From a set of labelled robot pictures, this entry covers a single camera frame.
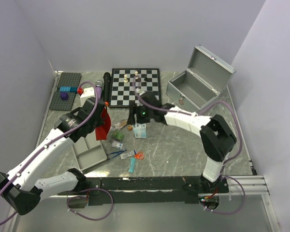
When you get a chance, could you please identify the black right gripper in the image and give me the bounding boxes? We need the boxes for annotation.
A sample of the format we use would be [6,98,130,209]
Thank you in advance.
[126,103,153,126]

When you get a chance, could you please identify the red first aid pouch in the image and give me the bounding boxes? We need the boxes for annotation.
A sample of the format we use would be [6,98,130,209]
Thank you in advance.
[95,107,111,141]

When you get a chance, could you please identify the bag of cotton swabs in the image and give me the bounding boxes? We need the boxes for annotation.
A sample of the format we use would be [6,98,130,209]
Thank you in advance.
[114,119,128,130]

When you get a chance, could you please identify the green medicine box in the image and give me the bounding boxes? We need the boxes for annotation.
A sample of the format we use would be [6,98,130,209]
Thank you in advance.
[111,131,124,141]

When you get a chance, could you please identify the small clear white packet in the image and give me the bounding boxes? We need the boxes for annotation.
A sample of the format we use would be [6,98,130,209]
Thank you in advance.
[112,141,124,150]

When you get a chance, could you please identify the blue plastic tweezers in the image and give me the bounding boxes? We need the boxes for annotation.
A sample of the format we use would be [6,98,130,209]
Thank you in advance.
[107,150,126,160]

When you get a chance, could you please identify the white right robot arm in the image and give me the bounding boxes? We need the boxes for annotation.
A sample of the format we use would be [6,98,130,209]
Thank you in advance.
[128,89,237,193]

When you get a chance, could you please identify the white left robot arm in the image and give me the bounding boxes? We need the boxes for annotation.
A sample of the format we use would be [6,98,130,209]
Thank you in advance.
[0,97,105,215]

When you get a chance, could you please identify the light blue mask packet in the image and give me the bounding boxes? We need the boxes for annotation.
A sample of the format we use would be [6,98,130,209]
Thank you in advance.
[133,123,147,138]

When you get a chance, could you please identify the grey plastic tray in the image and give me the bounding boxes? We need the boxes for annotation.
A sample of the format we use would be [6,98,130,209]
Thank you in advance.
[72,132,107,171]

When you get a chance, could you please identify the purple glitter microphone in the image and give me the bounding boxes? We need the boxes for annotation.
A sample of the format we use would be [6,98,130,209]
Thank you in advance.
[94,80,104,99]

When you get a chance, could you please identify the orange scissors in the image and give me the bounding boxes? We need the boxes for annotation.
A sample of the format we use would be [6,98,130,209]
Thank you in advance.
[134,152,144,160]

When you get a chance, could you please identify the black white chessboard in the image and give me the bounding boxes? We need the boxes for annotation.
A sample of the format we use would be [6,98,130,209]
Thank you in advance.
[108,68,161,108]

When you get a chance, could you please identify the white chess pawn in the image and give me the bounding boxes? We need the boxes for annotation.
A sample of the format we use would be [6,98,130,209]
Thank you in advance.
[124,74,128,83]

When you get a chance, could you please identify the teal sachet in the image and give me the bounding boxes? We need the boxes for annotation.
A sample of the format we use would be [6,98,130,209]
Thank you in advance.
[129,158,136,173]

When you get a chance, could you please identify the purple lego brick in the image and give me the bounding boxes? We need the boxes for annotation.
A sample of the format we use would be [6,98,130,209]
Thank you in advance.
[60,92,69,101]

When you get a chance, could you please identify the lower grey lego baseplate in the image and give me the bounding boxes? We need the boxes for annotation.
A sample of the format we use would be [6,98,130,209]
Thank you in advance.
[49,91,76,111]

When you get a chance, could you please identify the grey lego baseplate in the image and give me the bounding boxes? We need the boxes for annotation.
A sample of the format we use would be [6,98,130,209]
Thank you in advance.
[57,72,82,87]
[49,91,76,111]

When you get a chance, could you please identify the blue lego brick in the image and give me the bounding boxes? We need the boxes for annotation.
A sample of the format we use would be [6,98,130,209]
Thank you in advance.
[59,87,78,93]

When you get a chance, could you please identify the upper grey lego baseplate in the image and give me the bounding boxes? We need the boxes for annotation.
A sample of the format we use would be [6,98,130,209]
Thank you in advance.
[57,72,82,87]

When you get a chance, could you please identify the grey metal case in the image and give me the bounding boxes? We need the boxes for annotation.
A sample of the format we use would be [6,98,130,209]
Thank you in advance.
[166,45,236,113]

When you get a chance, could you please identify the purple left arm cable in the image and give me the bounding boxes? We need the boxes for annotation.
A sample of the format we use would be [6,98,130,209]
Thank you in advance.
[0,81,102,227]

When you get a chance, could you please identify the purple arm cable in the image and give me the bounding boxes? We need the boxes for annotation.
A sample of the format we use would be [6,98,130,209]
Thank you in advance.
[132,74,244,179]
[0,81,102,227]

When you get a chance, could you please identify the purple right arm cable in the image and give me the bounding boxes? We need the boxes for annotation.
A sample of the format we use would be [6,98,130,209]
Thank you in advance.
[132,74,244,179]

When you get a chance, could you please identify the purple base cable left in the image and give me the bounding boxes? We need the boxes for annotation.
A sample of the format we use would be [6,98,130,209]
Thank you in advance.
[67,186,116,220]

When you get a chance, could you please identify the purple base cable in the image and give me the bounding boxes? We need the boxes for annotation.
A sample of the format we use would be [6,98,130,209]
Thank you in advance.
[67,186,116,220]
[203,176,247,216]

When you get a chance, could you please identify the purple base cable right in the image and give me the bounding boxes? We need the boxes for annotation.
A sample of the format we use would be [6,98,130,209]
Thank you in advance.
[203,176,247,216]

